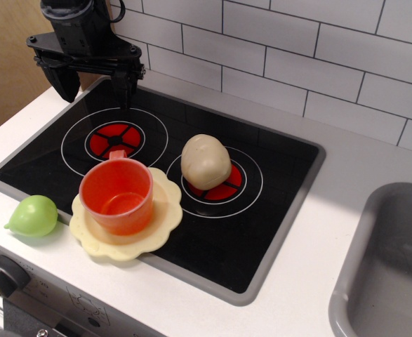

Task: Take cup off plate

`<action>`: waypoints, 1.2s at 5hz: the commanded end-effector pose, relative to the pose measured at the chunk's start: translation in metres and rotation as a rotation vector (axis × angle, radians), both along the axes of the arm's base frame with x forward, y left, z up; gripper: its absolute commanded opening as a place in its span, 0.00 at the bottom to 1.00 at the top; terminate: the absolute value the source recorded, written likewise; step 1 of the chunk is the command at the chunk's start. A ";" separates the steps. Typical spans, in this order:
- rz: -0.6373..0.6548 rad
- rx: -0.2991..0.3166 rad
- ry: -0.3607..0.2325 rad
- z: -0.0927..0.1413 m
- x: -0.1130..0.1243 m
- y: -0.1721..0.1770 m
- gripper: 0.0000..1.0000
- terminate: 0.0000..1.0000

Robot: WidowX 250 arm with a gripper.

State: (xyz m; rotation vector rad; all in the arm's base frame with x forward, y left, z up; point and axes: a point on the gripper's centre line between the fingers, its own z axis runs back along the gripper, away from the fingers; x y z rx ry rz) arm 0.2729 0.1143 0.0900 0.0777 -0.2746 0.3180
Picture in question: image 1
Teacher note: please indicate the black toy stove top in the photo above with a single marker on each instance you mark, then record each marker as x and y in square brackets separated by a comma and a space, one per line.
[223, 240]

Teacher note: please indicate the grey toy sink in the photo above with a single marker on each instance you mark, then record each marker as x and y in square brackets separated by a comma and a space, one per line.
[373, 293]

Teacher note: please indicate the grey stove knob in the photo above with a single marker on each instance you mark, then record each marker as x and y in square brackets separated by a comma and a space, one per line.
[12, 277]

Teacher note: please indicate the wooden side panel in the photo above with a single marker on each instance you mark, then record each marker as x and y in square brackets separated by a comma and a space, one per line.
[21, 81]

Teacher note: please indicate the orange plastic cup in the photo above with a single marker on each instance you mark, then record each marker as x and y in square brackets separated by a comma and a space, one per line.
[118, 194]

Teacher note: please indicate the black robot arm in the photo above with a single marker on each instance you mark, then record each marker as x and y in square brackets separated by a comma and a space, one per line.
[67, 7]

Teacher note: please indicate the green toy pear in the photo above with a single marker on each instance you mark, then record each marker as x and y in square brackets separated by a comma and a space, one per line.
[35, 216]

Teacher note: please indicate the cream scalloped plastic plate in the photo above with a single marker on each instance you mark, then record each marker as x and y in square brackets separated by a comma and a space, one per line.
[166, 215]

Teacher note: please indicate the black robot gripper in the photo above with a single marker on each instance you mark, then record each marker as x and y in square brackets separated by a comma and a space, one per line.
[82, 40]

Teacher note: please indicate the beige toy potato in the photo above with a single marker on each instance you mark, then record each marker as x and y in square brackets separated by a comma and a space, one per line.
[205, 162]

